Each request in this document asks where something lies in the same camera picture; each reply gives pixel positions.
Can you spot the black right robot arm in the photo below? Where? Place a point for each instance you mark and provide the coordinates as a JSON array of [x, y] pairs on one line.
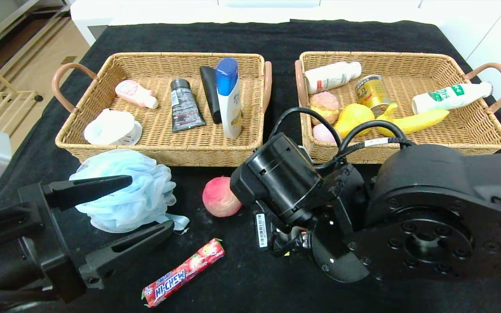
[[429, 217]]

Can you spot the pink cream puff bun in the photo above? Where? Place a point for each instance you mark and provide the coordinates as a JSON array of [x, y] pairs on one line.
[[325, 104]]

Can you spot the grey squeeze tube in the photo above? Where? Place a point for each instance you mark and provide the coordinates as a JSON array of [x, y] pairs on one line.
[[184, 108]]

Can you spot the white shampoo bottle blue cap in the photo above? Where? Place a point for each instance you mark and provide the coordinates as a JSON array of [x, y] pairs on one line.
[[228, 100]]

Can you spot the white milk bottle green label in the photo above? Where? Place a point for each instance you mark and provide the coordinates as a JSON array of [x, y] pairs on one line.
[[446, 98]]

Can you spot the gold drink can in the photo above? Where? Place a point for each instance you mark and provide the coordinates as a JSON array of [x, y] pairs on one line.
[[372, 91]]

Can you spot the small pink lotion bottle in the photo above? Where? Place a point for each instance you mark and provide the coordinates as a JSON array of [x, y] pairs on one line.
[[133, 92]]

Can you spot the yellow pear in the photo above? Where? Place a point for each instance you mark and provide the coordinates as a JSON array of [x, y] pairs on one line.
[[357, 115]]

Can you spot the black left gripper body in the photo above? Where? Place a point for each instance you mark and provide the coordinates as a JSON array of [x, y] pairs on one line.
[[55, 237]]

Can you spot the white round plastic container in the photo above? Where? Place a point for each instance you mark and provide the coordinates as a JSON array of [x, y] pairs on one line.
[[111, 127]]

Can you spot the white bottle with red label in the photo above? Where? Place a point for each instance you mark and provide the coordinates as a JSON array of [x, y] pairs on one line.
[[331, 77]]

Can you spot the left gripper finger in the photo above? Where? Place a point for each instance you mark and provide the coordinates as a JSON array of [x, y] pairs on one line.
[[124, 254], [87, 191]]

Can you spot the black tablecloth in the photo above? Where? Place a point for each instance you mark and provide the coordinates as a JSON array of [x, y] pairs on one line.
[[233, 282]]

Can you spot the white table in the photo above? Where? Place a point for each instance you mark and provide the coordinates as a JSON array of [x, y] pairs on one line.
[[98, 13]]

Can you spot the pale pink round ball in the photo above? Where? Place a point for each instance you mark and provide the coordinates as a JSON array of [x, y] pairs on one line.
[[322, 134]]

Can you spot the beige wooden rack on wheels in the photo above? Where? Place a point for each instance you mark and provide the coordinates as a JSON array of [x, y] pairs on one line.
[[15, 92]]

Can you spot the red Hi-Chew candy pack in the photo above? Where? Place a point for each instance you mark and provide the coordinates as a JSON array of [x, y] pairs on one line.
[[181, 274]]

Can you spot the pink peach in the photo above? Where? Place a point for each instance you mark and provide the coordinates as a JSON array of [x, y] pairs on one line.
[[218, 200]]

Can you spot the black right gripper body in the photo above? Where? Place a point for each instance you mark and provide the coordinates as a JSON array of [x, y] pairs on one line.
[[262, 230]]

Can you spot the black squeeze tube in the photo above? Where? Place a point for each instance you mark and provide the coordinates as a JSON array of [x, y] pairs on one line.
[[209, 91]]

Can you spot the white cabinet front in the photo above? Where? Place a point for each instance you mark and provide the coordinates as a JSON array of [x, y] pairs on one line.
[[494, 43]]

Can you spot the brown floor outlet plate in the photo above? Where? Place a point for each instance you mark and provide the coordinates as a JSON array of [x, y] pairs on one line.
[[68, 60]]

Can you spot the light blue bath loofah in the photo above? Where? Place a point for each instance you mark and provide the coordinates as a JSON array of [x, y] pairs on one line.
[[146, 198]]

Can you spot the yellow banana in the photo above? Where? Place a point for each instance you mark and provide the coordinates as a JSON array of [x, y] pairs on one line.
[[420, 121]]

